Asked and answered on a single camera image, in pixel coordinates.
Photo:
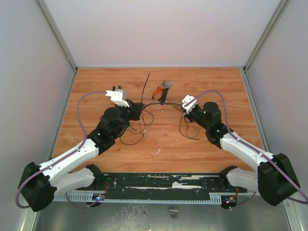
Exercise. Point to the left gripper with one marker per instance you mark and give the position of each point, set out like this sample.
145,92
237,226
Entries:
135,109

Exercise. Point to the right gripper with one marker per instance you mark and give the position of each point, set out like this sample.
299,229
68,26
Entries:
190,113

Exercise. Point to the black zip tie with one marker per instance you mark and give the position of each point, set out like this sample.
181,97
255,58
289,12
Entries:
144,87

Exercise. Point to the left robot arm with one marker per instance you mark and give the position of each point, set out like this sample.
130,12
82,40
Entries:
112,126

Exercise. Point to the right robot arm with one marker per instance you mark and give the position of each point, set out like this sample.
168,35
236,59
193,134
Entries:
220,135

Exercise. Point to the orange needle nose pliers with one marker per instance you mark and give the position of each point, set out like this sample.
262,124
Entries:
160,90

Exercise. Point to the black adjustable wrench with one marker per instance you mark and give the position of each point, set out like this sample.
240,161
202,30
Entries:
166,87

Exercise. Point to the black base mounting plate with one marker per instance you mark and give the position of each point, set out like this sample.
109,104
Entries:
162,186

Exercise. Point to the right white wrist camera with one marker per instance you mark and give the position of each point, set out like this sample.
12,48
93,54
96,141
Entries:
188,103

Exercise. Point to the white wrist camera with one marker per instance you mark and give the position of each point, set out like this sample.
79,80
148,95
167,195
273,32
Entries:
118,97
188,103

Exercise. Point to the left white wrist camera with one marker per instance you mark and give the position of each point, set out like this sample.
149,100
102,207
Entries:
118,97

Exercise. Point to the aluminium front rail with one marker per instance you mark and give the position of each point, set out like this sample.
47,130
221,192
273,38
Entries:
269,184

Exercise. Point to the right aluminium frame post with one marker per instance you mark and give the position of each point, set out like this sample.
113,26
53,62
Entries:
274,20

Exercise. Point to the aluminium frame post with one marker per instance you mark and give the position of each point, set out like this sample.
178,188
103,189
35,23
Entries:
56,31
274,20

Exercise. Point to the left aluminium frame post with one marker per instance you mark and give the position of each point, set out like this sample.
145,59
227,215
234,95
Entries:
56,31

